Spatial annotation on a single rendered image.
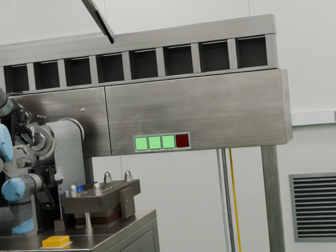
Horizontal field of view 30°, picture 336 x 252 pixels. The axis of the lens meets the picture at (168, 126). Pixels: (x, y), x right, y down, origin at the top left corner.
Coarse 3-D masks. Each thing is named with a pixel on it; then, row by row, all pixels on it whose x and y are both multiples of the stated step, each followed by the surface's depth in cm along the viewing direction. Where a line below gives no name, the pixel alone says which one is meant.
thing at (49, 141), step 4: (36, 128) 241; (40, 128) 240; (44, 128) 240; (44, 132) 240; (48, 132) 240; (48, 136) 240; (48, 140) 240; (48, 144) 240; (28, 148) 243; (44, 148) 241; (48, 148) 240; (32, 152) 242; (36, 152) 242; (40, 152) 241; (44, 152) 241
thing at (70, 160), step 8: (56, 152) 242; (64, 152) 248; (72, 152) 255; (80, 152) 262; (56, 160) 242; (64, 160) 248; (72, 160) 254; (80, 160) 261; (56, 168) 241; (64, 168) 247; (72, 168) 254; (80, 168) 261; (64, 176) 247; (72, 176) 253; (80, 176) 260; (64, 184) 246; (80, 184) 260
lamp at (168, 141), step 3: (168, 135) 259; (171, 135) 259; (162, 138) 260; (165, 138) 260; (168, 138) 260; (171, 138) 259; (162, 141) 260; (165, 141) 260; (168, 141) 260; (171, 141) 259; (165, 144) 260; (168, 144) 260; (171, 144) 259; (165, 147) 260; (168, 147) 260
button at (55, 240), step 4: (52, 236) 220; (56, 236) 219; (60, 236) 218; (64, 236) 218; (68, 236) 218; (44, 240) 215; (48, 240) 214; (52, 240) 213; (56, 240) 213; (60, 240) 213; (64, 240) 215; (68, 240) 218; (44, 244) 214; (48, 244) 214; (52, 244) 213; (56, 244) 213; (60, 244) 213
